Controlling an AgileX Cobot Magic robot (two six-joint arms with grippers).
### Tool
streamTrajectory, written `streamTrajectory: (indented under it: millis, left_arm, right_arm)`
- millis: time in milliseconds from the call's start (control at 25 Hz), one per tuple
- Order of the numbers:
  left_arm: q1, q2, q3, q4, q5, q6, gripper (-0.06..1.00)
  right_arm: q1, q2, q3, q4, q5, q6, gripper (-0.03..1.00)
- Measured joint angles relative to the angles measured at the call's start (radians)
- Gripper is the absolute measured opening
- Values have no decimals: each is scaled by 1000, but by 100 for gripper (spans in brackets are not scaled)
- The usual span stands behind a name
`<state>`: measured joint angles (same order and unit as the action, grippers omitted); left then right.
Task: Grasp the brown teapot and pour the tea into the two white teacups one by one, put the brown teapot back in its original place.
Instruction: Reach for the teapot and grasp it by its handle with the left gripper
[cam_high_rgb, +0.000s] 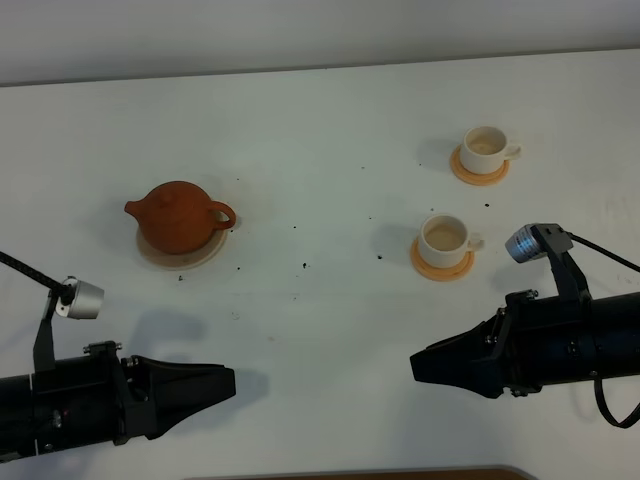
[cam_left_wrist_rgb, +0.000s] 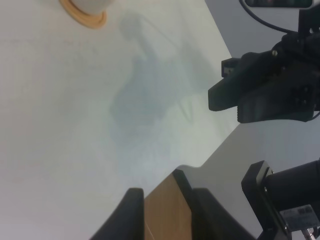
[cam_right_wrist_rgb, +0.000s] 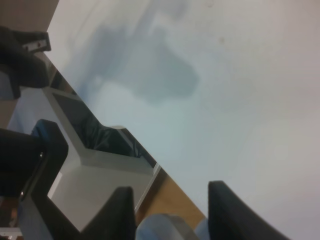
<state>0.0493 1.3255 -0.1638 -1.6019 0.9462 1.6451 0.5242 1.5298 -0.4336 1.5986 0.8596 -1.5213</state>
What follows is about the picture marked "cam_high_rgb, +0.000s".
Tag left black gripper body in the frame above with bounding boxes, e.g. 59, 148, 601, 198
32, 341, 150, 453

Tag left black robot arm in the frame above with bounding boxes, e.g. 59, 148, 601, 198
1, 341, 236, 462

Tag beige round teapot coaster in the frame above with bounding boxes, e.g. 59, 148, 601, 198
135, 229, 228, 271

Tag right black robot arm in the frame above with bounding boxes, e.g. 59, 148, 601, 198
410, 291, 639, 399

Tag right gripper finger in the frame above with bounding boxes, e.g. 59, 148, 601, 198
410, 319, 504, 399

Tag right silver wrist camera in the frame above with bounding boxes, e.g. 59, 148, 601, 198
505, 223, 573, 264

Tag brown clay teapot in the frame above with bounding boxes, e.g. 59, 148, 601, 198
124, 181, 237, 255

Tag white teacup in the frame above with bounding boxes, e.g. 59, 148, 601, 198
418, 214, 485, 269
459, 126, 522, 175

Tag far orange round coaster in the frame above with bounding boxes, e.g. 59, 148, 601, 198
449, 145, 510, 187

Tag right black camera cable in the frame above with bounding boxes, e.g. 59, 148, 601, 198
567, 232, 640, 274

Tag orange round coaster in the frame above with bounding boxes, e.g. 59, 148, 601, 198
449, 145, 510, 187
409, 239, 475, 282

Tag far white teacup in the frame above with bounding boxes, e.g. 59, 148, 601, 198
459, 126, 522, 175

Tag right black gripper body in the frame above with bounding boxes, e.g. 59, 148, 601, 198
496, 290, 593, 396

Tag near white teacup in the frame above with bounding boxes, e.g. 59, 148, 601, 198
418, 214, 485, 269

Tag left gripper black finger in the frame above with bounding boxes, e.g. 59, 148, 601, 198
130, 356, 236, 440

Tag near orange round coaster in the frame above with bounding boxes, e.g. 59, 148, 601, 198
409, 239, 475, 282

